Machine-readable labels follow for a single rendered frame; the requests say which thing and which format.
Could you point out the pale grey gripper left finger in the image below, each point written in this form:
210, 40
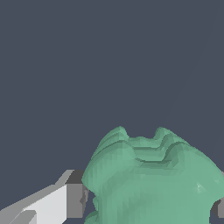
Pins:
49, 204

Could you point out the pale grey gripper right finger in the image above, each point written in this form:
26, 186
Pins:
219, 206

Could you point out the green lumpy figurine object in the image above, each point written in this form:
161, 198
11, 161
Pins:
154, 186

